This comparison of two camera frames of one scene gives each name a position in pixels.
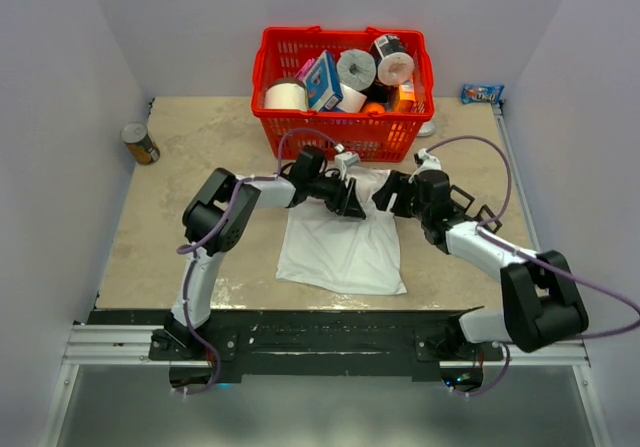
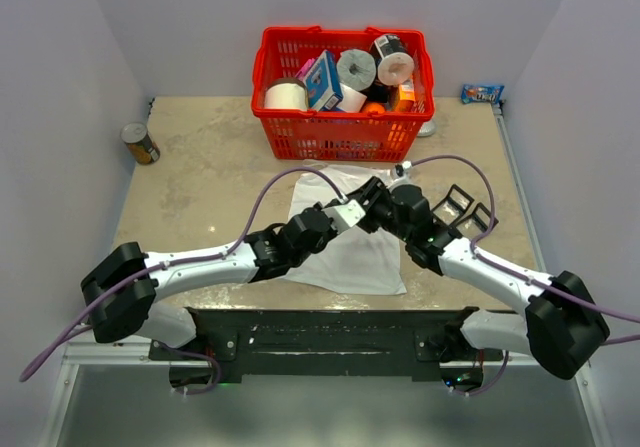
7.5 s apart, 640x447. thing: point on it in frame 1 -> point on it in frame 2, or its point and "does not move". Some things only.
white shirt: (323, 247) does not move
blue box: (324, 86) does not move
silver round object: (427, 128) does not move
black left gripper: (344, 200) -> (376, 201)
